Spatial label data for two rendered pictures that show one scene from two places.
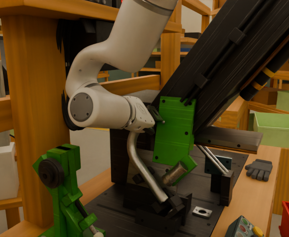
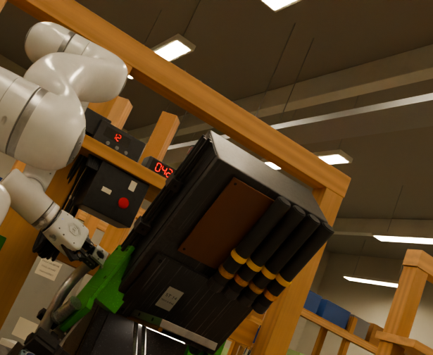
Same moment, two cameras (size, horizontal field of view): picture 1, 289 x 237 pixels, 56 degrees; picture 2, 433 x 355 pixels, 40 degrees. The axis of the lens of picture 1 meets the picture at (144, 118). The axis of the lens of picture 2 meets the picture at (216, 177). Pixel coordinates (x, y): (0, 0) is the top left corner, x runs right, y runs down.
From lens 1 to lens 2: 1.32 m
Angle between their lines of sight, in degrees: 48
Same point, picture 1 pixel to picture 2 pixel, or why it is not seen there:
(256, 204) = not seen: outside the picture
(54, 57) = (59, 182)
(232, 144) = (150, 318)
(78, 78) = (27, 171)
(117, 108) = (29, 194)
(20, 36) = not seen: hidden behind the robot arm
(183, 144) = (96, 287)
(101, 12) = (108, 154)
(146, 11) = not seen: hidden behind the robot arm
